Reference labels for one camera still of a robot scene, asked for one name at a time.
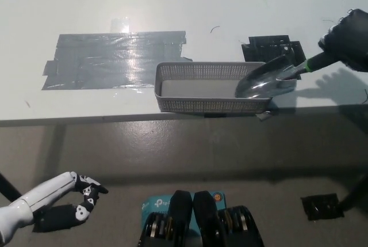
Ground right robot hand black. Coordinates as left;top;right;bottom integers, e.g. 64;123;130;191
317;8;368;73

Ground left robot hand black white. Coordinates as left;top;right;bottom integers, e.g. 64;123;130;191
26;172;110;233

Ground garden trowel green black handle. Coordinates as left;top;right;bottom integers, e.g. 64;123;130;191
234;51;340;100

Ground black tape patch on desk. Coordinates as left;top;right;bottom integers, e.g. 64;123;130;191
241;35;306;79

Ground black table leg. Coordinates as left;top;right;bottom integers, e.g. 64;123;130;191
0;172;24;203
338;169;368;211

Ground teal tp-link box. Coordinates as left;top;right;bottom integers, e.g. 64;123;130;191
140;191;228;247

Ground small grey tape strip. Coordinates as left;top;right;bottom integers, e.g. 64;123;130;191
254;102;279;122

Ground grey perforated plastic basket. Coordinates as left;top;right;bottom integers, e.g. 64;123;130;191
154;61;273;115

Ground large grey duct tape patch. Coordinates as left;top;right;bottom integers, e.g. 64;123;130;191
40;30;194;91

